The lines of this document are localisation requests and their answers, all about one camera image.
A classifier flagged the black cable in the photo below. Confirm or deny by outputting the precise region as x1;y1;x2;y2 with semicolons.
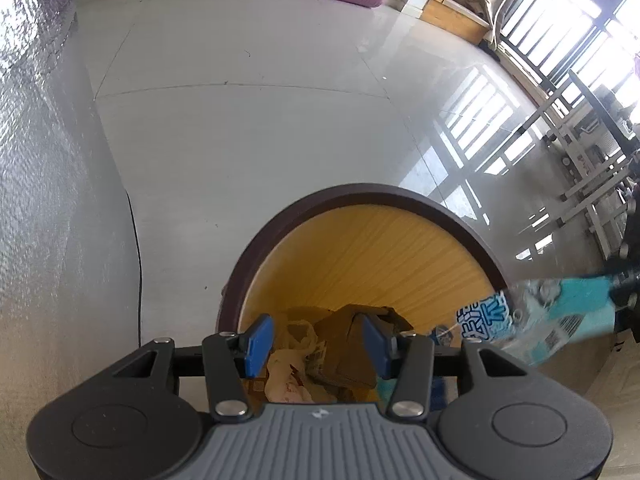
124;189;145;347

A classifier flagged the paper trash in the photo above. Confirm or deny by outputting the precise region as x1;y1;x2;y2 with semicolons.
312;302;416;391

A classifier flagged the white tissue paper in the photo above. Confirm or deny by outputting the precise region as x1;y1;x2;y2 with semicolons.
264;349;323;405

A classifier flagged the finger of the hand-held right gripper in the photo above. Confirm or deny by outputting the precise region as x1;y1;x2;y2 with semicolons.
604;257;640;346

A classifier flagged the round wood-grain trash bin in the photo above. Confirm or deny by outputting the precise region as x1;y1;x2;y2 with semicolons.
218;183;516;407

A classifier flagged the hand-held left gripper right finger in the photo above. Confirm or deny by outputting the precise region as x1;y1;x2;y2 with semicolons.
361;312;528;420

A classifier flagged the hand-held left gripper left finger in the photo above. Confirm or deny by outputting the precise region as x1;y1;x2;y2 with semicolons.
112;314;275;418

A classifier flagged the teal plastic package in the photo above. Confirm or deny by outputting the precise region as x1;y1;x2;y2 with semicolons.
432;276;617;367

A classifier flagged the silver foil mat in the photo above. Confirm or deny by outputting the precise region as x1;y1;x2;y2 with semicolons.
0;0;145;433

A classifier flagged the wooden side cabinet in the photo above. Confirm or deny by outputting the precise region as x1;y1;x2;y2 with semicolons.
389;0;497;45

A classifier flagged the black window railing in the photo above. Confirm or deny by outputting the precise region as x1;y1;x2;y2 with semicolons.
479;0;640;107

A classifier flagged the beige plastic bag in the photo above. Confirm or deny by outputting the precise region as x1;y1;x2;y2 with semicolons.
272;310;327;357

